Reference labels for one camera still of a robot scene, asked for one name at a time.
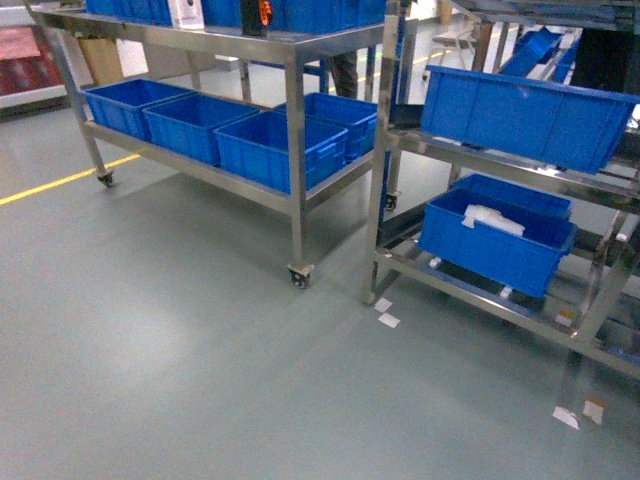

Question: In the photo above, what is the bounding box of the blue bin rear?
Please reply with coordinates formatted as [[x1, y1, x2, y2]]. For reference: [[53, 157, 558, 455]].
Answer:
[[304, 92, 377, 164]]

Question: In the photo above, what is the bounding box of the steel cart with wheels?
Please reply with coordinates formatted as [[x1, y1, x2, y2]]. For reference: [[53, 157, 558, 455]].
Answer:
[[26, 4, 383, 288]]

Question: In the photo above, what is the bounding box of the blue bin lower front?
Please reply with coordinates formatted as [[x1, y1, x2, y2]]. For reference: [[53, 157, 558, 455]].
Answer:
[[418, 188, 577, 298]]

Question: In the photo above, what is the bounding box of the steel flow rack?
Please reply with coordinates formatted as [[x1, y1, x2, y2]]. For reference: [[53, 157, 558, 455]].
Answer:
[[364, 1, 639, 378]]

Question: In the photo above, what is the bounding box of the large blue bin upper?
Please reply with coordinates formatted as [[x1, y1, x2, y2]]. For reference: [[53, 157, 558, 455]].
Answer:
[[421, 65, 639, 174]]

